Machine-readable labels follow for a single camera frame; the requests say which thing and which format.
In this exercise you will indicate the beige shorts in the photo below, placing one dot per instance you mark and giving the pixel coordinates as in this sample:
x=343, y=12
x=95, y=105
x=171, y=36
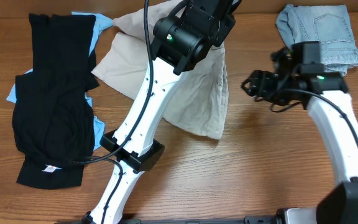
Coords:
x=199, y=105

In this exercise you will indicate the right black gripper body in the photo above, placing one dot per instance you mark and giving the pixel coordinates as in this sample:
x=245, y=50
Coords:
x=258, y=87

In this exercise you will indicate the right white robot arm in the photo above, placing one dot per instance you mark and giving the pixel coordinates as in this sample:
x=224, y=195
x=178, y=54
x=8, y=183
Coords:
x=299, y=78

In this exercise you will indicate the black garment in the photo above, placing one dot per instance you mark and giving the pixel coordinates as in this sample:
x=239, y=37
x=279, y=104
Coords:
x=52, y=121

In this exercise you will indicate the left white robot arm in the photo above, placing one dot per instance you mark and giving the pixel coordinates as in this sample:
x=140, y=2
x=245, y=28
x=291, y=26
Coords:
x=177, y=43

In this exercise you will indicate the folded blue jeans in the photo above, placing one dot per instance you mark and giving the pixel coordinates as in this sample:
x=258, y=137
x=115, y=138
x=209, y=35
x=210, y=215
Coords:
x=329, y=25

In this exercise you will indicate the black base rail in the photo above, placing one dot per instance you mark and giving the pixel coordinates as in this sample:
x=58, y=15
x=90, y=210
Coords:
x=246, y=220

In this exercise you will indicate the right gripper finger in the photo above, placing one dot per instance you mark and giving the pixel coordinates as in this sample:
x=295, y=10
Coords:
x=251, y=77
x=248, y=88

